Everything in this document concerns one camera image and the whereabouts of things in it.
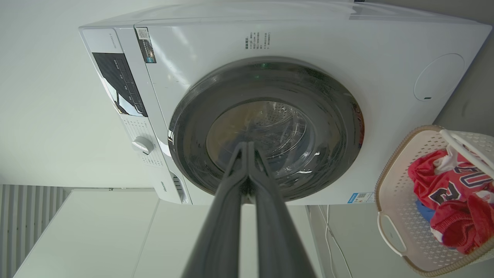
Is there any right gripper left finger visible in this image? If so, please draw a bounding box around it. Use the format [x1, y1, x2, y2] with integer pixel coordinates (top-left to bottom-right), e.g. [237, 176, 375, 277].
[181, 142, 248, 278]

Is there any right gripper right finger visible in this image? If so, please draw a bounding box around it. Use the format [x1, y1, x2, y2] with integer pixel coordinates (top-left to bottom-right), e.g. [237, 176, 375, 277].
[248, 142, 317, 278]

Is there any round dark washing machine door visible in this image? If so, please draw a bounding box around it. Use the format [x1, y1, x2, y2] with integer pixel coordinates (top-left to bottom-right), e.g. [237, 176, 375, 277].
[168, 57, 365, 202]

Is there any steel washing drum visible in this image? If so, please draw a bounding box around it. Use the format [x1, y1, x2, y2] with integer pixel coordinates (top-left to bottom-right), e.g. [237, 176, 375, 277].
[206, 101, 315, 179]

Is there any white washing machine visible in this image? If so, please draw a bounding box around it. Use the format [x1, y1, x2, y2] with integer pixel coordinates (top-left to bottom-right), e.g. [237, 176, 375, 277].
[78, 0, 492, 206]

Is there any blue energy label sticker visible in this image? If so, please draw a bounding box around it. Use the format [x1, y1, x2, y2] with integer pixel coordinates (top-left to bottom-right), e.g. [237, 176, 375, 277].
[347, 192, 375, 204]

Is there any silver control knob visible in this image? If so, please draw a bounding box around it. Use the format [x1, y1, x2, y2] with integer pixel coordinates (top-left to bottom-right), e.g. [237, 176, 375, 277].
[132, 136, 154, 155]

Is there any white cabinet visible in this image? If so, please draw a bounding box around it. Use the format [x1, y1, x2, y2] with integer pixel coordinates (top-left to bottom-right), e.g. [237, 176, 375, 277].
[14, 188, 323, 278]

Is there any cream perforated laundry basket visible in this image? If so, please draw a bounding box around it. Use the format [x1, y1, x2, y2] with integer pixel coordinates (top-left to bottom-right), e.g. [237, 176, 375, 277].
[374, 125, 494, 277]

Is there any blue cloth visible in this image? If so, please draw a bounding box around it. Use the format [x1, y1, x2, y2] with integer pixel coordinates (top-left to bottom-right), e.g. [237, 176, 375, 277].
[416, 199, 436, 222]

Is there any red basketball jersey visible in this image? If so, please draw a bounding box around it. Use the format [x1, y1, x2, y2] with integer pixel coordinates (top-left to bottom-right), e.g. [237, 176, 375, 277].
[408, 149, 494, 254]

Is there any black control display panel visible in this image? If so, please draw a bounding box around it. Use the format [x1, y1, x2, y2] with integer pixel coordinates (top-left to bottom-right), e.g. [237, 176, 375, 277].
[92, 52, 148, 117]

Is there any white slatted blind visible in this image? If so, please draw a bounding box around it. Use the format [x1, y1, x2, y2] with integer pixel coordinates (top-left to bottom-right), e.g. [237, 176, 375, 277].
[0, 184, 65, 278]

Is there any black QR code sticker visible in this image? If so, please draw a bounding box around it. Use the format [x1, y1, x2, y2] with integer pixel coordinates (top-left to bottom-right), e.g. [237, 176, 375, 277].
[135, 27, 157, 64]

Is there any round white filter cover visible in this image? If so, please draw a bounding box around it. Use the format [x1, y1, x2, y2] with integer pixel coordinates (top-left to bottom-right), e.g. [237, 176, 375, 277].
[414, 53, 465, 102]

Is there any thin white cable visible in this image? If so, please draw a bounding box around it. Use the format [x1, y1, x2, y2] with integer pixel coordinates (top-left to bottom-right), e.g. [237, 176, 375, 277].
[318, 205, 337, 278]
[327, 205, 354, 278]

